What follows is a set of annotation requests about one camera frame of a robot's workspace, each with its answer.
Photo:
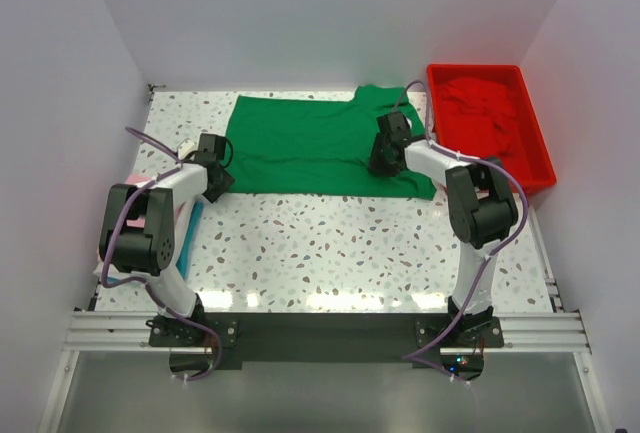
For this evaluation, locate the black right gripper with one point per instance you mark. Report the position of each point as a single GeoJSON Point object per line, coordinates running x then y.
{"type": "Point", "coordinates": [374, 163]}

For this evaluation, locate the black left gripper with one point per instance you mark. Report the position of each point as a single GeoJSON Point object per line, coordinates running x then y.
{"type": "Point", "coordinates": [215, 193]}

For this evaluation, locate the green t shirt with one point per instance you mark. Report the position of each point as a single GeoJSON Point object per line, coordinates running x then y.
{"type": "Point", "coordinates": [285, 146]}

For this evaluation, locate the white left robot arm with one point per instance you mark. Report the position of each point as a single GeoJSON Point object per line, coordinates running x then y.
{"type": "Point", "coordinates": [145, 226]}

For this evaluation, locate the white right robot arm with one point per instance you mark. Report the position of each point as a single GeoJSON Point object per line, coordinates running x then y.
{"type": "Point", "coordinates": [482, 213]}

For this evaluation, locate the folded pink t shirt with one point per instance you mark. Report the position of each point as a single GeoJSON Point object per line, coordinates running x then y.
{"type": "Point", "coordinates": [134, 180]}

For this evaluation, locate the red t shirt in bin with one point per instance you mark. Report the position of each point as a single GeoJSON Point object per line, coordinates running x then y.
{"type": "Point", "coordinates": [478, 118]}

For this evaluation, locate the red plastic bin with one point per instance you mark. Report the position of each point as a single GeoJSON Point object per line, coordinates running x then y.
{"type": "Point", "coordinates": [542, 175]}

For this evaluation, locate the folded teal t shirt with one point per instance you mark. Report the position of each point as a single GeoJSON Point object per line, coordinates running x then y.
{"type": "Point", "coordinates": [183, 260]}

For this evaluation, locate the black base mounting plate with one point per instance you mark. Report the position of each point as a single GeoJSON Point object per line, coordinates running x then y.
{"type": "Point", "coordinates": [297, 337]}

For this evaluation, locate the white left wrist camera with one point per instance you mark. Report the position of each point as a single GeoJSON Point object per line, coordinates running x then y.
{"type": "Point", "coordinates": [185, 148]}

